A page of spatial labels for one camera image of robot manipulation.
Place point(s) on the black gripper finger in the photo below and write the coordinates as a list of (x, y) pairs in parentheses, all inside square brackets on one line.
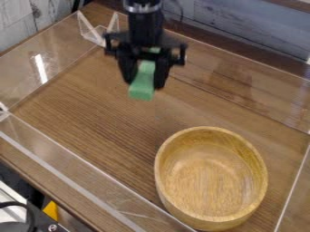
[(128, 66), (161, 69)]

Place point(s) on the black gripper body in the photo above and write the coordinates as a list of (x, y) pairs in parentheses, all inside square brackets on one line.
[(144, 41)]

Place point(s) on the green rectangular block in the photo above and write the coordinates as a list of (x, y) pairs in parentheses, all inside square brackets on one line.
[(141, 89)]

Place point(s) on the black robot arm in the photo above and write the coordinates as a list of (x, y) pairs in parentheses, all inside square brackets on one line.
[(143, 6)]

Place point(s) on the brown wooden bowl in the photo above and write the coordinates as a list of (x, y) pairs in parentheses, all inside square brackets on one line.
[(211, 178)]

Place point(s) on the yellow black device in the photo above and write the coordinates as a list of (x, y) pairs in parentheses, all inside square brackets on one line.
[(41, 217)]

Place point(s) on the clear acrylic corner bracket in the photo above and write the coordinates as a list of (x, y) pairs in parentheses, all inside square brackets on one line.
[(93, 33)]

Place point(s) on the clear acrylic back wall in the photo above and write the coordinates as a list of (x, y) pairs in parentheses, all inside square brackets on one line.
[(278, 97)]

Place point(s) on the clear acrylic wall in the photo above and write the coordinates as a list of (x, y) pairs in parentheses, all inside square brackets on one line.
[(278, 97), (84, 190), (36, 61)]

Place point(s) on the clear acrylic left wall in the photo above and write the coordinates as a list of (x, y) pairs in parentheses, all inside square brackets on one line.
[(36, 61)]

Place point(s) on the clear acrylic front wall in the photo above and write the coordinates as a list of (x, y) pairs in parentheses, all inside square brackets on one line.
[(84, 190)]

